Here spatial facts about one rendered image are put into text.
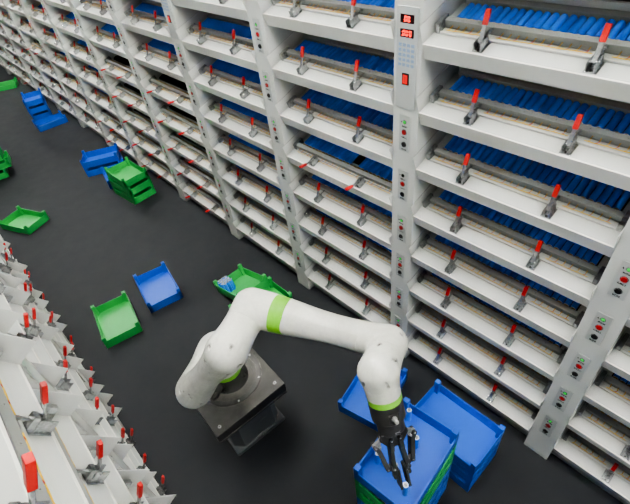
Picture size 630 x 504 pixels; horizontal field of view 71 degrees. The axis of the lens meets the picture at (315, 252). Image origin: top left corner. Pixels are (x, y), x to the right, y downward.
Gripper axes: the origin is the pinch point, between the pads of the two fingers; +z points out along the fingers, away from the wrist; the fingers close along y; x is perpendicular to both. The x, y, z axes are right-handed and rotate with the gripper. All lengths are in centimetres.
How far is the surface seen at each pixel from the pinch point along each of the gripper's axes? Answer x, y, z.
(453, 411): 42, 39, 25
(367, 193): 65, 30, -65
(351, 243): 95, 28, -38
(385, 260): 78, 37, -31
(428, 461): 12.3, 12.9, 12.4
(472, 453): 26, 36, 32
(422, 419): 23.9, 18.2, 6.7
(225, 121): 149, -8, -105
